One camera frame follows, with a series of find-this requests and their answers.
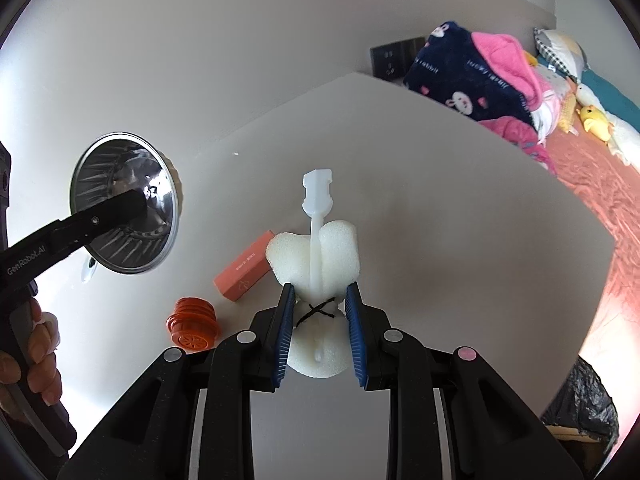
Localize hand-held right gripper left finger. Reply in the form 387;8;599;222
57;282;297;480

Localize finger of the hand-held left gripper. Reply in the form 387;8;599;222
50;189;151;257

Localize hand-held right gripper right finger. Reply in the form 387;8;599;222
345;282;583;480

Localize yellow foil-lined cup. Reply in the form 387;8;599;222
69;132;183;276

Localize white sponge brush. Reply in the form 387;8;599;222
265;167;362;378

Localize black trash bag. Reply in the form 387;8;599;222
540;355;621;443

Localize person's left hand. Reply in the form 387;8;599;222
0;297;63;406

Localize orange carton box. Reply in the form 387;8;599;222
213;230;276;303

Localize orange ribbed cap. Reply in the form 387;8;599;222
166;297;221;351

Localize magenta printed cloth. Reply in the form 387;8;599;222
477;116;557;176

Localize pink bed sheet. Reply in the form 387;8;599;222
545;130;640;361

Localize navy printed blanket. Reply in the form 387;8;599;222
402;21;533;126

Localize white pink printed blanket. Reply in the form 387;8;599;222
530;67;563;141

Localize yellow giraffe plush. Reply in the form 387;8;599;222
557;92;581;136

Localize pink fleece blanket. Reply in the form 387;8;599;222
472;31;543;111

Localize yellow duck plush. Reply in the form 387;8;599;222
577;105;613;143

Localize teal pillow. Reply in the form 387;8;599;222
580;67;640;126

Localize checked patchwork pillow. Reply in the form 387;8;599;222
532;27;591;83

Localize black wall socket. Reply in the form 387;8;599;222
370;37;430;81

